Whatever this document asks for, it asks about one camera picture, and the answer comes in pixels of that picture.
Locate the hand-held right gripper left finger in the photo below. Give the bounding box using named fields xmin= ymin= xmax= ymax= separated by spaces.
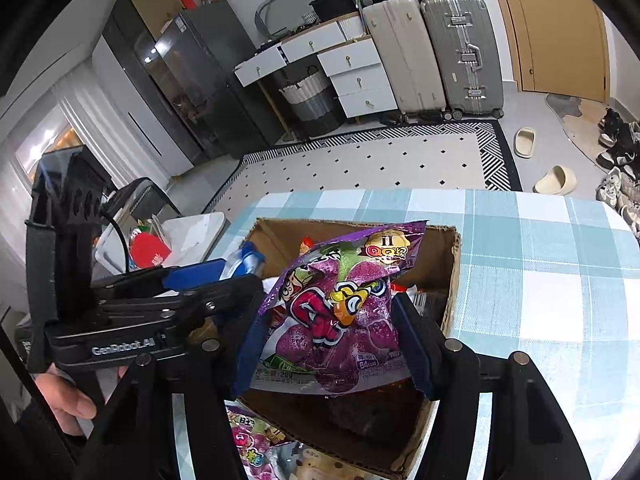
xmin=72 ymin=305 xmax=266 ymax=480

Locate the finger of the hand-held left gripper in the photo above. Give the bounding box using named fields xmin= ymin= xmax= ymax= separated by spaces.
xmin=92 ymin=259 xmax=228 ymax=301
xmin=97 ymin=276 xmax=264 ymax=341

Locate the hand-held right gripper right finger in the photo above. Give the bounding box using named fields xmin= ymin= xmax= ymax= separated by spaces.
xmin=392 ymin=292 xmax=593 ymax=480

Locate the blue cookie packet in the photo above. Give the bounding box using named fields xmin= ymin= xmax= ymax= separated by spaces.
xmin=225 ymin=240 xmax=266 ymax=278

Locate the purple gummy candy packet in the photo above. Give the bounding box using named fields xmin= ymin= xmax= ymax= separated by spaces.
xmin=247 ymin=220 xmax=430 ymax=395
xmin=225 ymin=402 xmax=301 ymax=480

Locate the brown cardboard box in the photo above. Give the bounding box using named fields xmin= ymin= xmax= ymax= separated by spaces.
xmin=235 ymin=217 xmax=462 ymax=480

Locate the person's left hand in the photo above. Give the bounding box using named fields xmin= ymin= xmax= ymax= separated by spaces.
xmin=34 ymin=364 xmax=98 ymax=437

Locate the white bin with red item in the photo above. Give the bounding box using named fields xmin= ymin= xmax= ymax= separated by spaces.
xmin=95 ymin=212 xmax=226 ymax=273

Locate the red paper packet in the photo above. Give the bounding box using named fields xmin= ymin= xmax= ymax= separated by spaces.
xmin=130 ymin=232 xmax=173 ymax=268

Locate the clear container black rim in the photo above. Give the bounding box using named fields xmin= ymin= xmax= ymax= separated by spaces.
xmin=102 ymin=177 xmax=181 ymax=221

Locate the checkered blue white tablecloth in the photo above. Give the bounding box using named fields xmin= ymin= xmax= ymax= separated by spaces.
xmin=220 ymin=187 xmax=640 ymax=480

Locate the beige snack packet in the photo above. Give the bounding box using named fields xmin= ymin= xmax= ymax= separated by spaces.
xmin=285 ymin=442 xmax=361 ymax=480

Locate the white curtain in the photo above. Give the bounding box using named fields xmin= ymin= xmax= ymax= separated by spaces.
xmin=0 ymin=75 xmax=166 ymax=196

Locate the black white patterned rug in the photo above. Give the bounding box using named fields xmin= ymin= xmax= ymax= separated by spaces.
xmin=202 ymin=120 xmax=523 ymax=216

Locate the black glass cabinet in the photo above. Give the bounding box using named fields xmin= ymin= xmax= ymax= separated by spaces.
xmin=92 ymin=0 xmax=286 ymax=176

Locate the woven laundry basket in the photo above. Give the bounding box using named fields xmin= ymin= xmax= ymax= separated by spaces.
xmin=277 ymin=65 xmax=346 ymax=136

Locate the beige slipper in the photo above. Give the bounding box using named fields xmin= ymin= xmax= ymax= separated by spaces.
xmin=515 ymin=127 xmax=538 ymax=159
xmin=532 ymin=165 xmax=578 ymax=196

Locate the white drawer cabinet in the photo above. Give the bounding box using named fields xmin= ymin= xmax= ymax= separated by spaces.
xmin=234 ymin=10 xmax=401 ymax=123

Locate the large cardboard box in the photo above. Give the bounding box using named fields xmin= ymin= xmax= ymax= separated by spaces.
xmin=125 ymin=0 xmax=183 ymax=36

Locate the group of floor sneakers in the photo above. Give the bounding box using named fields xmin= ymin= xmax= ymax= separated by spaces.
xmin=595 ymin=107 xmax=640 ymax=241

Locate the grey framed oval mirror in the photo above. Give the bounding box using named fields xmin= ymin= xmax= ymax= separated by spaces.
xmin=255 ymin=0 xmax=321 ymax=41

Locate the beige grey door mat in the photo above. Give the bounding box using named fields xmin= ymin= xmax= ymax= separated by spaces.
xmin=545 ymin=92 xmax=621 ymax=166

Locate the beige suitcase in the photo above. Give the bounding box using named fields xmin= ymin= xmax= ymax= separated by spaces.
xmin=361 ymin=0 xmax=448 ymax=123

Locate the silver suitcase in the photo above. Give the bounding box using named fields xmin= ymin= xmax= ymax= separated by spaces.
xmin=420 ymin=0 xmax=506 ymax=121

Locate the wooden door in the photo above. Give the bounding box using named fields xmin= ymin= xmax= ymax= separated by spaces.
xmin=487 ymin=0 xmax=608 ymax=96

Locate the black cable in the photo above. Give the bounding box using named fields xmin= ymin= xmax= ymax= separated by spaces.
xmin=102 ymin=202 xmax=136 ymax=275

